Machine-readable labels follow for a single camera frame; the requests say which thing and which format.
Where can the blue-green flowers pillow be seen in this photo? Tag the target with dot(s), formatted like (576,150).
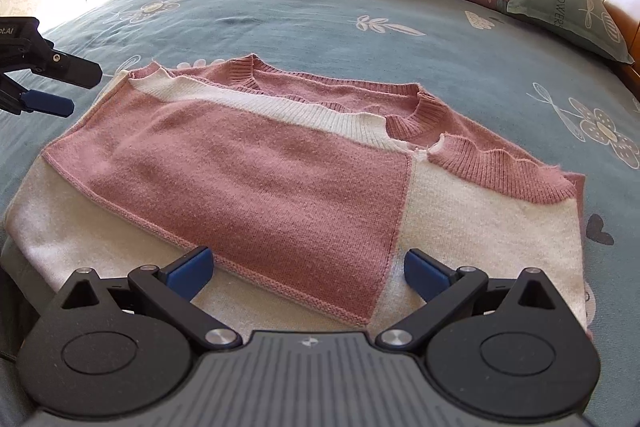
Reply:
(585,23)

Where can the blue floral bed sheet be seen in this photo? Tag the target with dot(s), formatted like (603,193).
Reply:
(563,107)

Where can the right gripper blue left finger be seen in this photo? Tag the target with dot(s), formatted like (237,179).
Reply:
(166,294)

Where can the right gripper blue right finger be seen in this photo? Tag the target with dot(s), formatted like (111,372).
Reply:
(449,296)

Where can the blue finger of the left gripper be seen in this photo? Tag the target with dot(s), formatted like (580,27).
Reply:
(68,68)
(34,101)

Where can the pink and cream knit sweater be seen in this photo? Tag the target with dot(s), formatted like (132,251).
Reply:
(308,190)

